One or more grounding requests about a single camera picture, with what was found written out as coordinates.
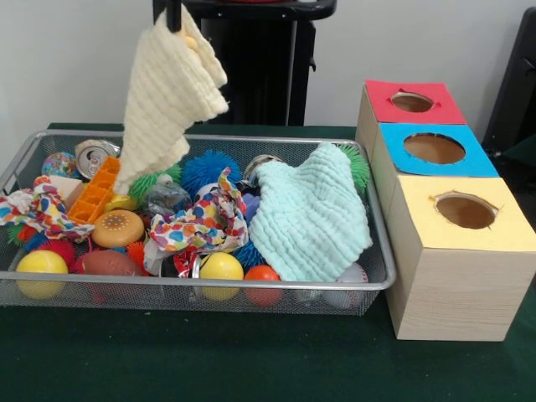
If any cream waffle cloth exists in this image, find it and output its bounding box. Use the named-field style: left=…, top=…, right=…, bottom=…
left=112, top=3, right=229, bottom=196

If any mint waffle cloth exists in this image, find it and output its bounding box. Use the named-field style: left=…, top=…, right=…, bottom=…
left=247, top=141, right=374, bottom=282

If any silver mesh bin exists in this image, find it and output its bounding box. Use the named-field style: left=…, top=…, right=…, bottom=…
left=0, top=129, right=397, bottom=317

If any wooden box with three holes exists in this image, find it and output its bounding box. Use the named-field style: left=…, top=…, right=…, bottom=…
left=354, top=79, right=536, bottom=343

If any blue spiky ball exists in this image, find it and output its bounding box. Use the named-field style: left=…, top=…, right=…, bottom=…
left=180, top=150, right=243, bottom=198

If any crushed silver can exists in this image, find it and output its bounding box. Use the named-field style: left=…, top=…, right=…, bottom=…
left=75, top=139, right=122, bottom=181

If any orange plastic tray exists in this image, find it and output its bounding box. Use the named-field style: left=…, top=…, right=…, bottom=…
left=66, top=157, right=122, bottom=225

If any colourful polka dot cloth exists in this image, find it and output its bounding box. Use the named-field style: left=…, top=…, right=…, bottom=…
left=0, top=175, right=95, bottom=244
left=144, top=166, right=249, bottom=269

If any toy burger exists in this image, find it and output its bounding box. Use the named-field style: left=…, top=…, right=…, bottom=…
left=91, top=209, right=146, bottom=248

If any yellow smooth ball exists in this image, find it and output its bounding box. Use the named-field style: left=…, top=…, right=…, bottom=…
left=198, top=252, right=245, bottom=302
left=15, top=250, right=70, bottom=301

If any brown toy football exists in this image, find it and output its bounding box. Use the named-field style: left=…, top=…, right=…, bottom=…
left=81, top=250, right=146, bottom=277

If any orange smooth ball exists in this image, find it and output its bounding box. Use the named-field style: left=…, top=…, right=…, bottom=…
left=244, top=264, right=282, bottom=307

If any dark green tablecloth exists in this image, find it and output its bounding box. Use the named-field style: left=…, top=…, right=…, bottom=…
left=0, top=121, right=536, bottom=402

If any black side stand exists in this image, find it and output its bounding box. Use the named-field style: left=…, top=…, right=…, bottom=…
left=481, top=6, right=536, bottom=156

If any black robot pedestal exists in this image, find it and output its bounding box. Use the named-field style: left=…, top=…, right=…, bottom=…
left=183, top=0, right=338, bottom=126

